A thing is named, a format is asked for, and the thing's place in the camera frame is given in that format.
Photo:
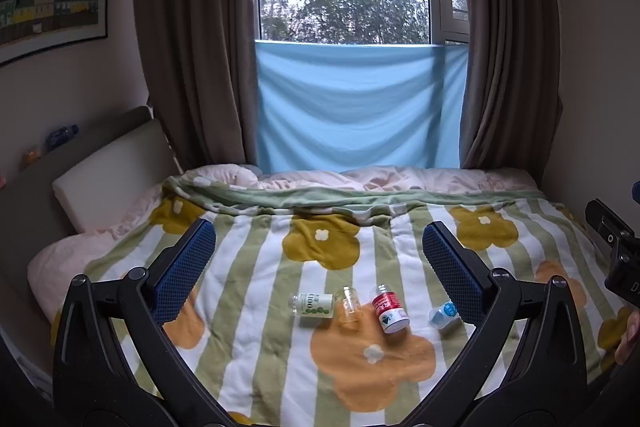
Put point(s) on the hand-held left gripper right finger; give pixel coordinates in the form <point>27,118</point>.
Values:
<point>452,278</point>

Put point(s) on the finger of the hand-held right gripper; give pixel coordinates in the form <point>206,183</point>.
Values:
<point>606,222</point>

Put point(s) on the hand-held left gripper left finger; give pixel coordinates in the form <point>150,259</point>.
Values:
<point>184,274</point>

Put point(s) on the clear small jar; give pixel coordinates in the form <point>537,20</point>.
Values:
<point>348,305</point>

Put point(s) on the person's right hand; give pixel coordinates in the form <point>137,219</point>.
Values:
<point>631,337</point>

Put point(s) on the small bottle with blue label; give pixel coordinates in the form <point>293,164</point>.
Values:
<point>445,314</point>

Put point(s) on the bottle with red label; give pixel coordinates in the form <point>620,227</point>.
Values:
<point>389,308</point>

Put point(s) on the white pillow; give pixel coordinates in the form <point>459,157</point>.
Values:
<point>107,179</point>

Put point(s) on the pink duvet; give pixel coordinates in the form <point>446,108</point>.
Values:
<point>380,179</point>

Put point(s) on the white bottle with green label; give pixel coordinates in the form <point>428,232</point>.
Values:
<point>312,305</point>

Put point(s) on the striped floral printed blanket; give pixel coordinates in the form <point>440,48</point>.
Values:
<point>320,257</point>

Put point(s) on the beige bed headboard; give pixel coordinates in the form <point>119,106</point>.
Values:
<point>100,137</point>

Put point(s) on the small orange toy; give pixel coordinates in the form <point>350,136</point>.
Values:
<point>30,159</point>

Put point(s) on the light blue cloth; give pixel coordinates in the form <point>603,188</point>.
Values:
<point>360,107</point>

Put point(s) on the brown curtain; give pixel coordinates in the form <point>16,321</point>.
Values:
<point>510,37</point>
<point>195,37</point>

